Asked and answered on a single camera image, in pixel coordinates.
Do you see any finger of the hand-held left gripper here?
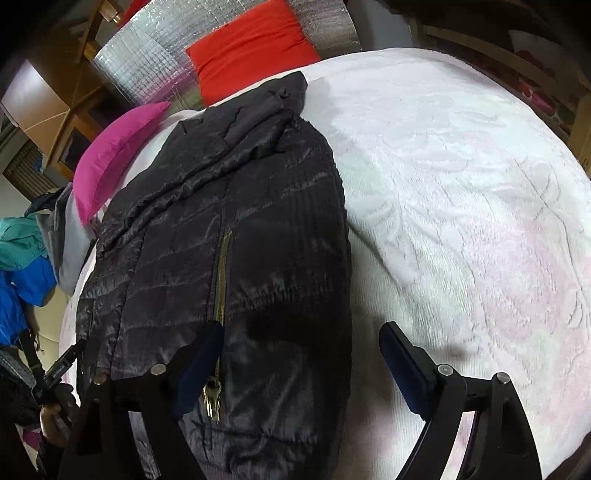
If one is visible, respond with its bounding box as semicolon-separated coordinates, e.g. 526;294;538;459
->
58;340;88;372

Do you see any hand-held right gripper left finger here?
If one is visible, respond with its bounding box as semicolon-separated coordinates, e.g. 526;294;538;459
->
58;319;225;480

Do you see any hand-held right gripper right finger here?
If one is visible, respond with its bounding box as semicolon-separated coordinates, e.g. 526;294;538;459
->
379;322;543;480

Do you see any black puffer jacket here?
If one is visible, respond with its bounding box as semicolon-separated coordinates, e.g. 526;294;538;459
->
74;71;354;480

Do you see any person's left hand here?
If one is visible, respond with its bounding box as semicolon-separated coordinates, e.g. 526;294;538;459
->
39;384;79;448

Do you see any grey knitted cloth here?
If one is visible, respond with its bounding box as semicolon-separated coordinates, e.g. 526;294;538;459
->
0;346;40;416

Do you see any blue jacket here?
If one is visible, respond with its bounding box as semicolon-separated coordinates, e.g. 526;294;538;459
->
0;258;58;384

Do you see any grey garment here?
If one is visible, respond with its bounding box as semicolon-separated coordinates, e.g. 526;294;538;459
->
34;182;95;296

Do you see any teal jacket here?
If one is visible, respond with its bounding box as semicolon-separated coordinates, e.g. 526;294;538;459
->
0;217;49;273

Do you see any white pink textured blanket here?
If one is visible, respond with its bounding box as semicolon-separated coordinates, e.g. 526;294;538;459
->
58;46;591;480

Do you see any pink pillow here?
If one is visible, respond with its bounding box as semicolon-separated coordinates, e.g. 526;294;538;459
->
74;102;172;227

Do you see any wooden cabinet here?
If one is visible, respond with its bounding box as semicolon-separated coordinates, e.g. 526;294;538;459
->
0;0;121;181

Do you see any silver foil insulation panel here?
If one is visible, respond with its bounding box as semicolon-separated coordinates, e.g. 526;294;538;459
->
92;0;363;114

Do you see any red pillow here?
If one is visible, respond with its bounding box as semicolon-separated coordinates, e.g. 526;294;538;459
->
186;0;321;108

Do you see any red cloth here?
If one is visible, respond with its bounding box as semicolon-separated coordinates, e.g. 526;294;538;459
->
117;0;153;24

